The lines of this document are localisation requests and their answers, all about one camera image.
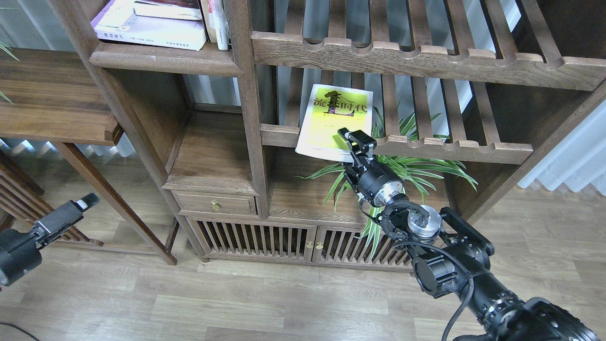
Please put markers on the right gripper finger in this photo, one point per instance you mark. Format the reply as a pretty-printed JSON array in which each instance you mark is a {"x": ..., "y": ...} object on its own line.
[{"x": 361, "y": 145}]

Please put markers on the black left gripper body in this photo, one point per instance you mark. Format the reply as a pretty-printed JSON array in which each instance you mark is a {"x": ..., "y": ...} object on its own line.
[{"x": 18, "y": 254}]

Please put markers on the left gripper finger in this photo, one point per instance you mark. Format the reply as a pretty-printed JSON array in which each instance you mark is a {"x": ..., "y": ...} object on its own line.
[{"x": 50, "y": 227}]

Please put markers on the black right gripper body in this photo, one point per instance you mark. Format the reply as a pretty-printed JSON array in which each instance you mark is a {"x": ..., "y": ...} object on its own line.
[{"x": 374, "y": 181}]

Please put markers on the yellow green book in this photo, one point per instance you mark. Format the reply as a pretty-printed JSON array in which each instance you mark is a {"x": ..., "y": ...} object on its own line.
[{"x": 331, "y": 108}]

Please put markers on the white purple book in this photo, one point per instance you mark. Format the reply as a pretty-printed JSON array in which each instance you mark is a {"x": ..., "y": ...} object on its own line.
[{"x": 117, "y": 21}]

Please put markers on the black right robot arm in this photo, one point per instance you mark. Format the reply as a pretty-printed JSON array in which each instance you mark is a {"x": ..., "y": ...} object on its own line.
[{"x": 449, "y": 256}]

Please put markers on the spider plant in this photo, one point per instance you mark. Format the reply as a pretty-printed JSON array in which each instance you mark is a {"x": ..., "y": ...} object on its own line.
[{"x": 414, "y": 170}]

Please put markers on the wooden side table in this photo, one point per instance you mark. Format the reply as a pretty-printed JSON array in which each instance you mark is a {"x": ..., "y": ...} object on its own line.
[{"x": 49, "y": 96}]

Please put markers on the dark wooden bookshelf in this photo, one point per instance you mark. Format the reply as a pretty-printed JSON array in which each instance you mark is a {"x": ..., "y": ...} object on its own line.
[{"x": 223, "y": 125}]

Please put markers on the upright white book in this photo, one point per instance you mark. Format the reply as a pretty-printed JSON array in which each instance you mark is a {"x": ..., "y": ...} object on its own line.
[{"x": 220, "y": 24}]

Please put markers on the white curtain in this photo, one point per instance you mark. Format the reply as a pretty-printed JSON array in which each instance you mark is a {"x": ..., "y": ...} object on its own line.
[{"x": 578, "y": 162}]

